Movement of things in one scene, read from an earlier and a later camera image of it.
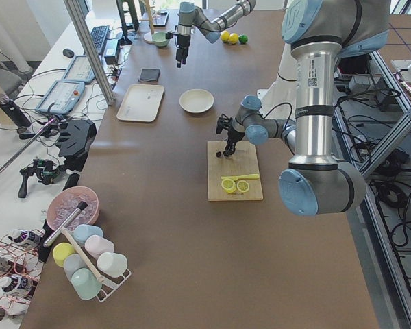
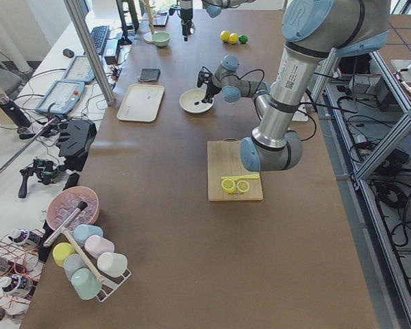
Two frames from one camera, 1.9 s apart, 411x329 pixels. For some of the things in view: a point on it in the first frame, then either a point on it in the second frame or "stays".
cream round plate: x=196 y=101 stays
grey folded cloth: x=149 y=75 stays
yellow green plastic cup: x=60 y=251 stays
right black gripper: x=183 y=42 -> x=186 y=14
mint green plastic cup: x=111 y=264 stays
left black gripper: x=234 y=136 -> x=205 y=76
